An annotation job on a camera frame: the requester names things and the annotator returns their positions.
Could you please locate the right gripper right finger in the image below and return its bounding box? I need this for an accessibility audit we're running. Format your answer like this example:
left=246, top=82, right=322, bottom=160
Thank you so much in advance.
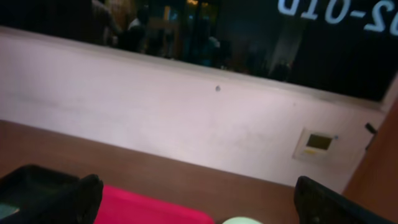
left=294, top=176, right=393, bottom=224

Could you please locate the white wall control panel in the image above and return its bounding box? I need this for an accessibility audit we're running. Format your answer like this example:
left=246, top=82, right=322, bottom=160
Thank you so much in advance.
left=292, top=128, right=339, bottom=162

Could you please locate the red plastic tray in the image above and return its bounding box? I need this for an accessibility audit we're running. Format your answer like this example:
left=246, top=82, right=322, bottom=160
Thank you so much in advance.
left=94, top=185, right=215, bottom=224

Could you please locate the black plastic tray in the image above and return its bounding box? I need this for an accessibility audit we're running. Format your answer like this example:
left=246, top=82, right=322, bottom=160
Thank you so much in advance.
left=1, top=164, right=79, bottom=223

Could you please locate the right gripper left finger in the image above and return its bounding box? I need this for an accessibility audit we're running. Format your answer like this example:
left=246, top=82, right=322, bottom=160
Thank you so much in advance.
left=1, top=174, right=104, bottom=224

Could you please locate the dark window pane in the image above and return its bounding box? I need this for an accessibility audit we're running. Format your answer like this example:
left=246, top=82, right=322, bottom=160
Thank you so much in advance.
left=1, top=0, right=397, bottom=102

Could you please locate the black door handle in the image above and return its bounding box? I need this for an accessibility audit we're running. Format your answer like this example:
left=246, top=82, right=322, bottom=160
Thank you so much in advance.
left=365, top=123, right=378, bottom=151

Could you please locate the pale green plate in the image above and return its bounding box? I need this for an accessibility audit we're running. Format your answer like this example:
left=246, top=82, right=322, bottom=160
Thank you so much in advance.
left=222, top=217, right=263, bottom=224

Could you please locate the brown wooden door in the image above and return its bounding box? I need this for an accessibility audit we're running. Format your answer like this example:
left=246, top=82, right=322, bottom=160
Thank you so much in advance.
left=343, top=103, right=397, bottom=223

